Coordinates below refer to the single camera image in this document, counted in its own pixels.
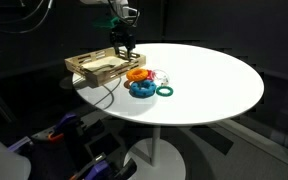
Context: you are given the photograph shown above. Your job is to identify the black cable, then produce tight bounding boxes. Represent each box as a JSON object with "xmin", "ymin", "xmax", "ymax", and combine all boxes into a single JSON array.
[{"xmin": 0, "ymin": 0, "xmax": 55, "ymax": 35}]

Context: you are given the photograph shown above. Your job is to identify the red ring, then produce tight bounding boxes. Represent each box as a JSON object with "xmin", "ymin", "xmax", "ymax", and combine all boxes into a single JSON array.
[{"xmin": 146, "ymin": 69, "xmax": 157, "ymax": 82}]

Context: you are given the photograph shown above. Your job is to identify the blue ring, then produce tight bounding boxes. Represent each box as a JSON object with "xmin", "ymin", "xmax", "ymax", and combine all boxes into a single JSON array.
[{"xmin": 129, "ymin": 79, "xmax": 158, "ymax": 99}]

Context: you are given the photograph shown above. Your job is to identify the white table pedestal base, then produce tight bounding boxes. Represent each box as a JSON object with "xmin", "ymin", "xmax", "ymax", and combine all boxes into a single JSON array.
[{"xmin": 124, "ymin": 126, "xmax": 186, "ymax": 180}]

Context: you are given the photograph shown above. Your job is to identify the grey chair corner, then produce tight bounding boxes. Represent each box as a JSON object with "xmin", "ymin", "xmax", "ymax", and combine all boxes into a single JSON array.
[{"xmin": 0, "ymin": 142, "xmax": 31, "ymax": 180}]

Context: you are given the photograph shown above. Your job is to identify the purple and black clamp tools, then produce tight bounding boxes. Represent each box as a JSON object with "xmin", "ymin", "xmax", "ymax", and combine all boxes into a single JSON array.
[{"xmin": 10, "ymin": 112, "xmax": 137, "ymax": 180}]

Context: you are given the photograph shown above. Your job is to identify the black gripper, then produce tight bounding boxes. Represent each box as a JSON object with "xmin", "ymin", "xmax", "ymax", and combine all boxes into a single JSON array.
[{"xmin": 110, "ymin": 26, "xmax": 136, "ymax": 61}]

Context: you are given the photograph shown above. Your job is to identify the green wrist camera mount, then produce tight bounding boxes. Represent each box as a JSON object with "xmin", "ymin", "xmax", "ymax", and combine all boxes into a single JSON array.
[{"xmin": 93, "ymin": 17, "xmax": 120, "ymax": 29}]

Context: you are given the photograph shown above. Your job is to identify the small green ring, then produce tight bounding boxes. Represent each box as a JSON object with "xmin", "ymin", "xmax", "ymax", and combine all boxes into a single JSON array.
[{"xmin": 155, "ymin": 85, "xmax": 174, "ymax": 98}]

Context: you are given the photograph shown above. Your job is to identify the orange ring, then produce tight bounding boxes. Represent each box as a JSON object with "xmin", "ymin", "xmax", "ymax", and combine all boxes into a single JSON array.
[{"xmin": 126, "ymin": 68, "xmax": 149, "ymax": 82}]

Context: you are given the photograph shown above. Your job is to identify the clear plastic ring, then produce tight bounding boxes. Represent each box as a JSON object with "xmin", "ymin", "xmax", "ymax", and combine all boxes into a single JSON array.
[{"xmin": 151, "ymin": 68, "xmax": 171, "ymax": 87}]

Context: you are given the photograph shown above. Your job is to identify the wooden tray with slatted sides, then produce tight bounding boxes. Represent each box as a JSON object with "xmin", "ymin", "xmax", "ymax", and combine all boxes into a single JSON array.
[{"xmin": 65, "ymin": 47, "xmax": 146, "ymax": 87}]

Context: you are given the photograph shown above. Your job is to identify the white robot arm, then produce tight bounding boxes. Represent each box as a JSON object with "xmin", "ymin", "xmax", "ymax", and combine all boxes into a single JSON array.
[{"xmin": 80, "ymin": 0, "xmax": 140, "ymax": 60}]

